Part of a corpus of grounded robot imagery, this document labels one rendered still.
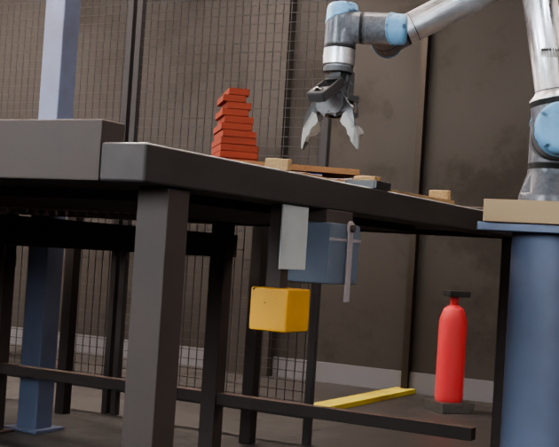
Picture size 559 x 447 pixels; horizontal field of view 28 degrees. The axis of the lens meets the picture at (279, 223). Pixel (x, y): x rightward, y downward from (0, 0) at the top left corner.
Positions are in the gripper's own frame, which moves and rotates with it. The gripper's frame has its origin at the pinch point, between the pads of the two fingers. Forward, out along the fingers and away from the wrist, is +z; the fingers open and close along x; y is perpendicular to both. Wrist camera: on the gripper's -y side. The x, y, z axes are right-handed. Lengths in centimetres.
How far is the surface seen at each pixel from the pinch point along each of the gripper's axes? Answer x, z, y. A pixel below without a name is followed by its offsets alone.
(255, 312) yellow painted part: -19, 37, -54
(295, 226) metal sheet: -23, 21, -49
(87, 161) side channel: -16, 14, -99
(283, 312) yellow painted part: -25, 37, -54
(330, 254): -25, 25, -38
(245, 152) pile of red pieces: 72, -8, 70
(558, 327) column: -48, 38, 29
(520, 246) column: -38, 19, 28
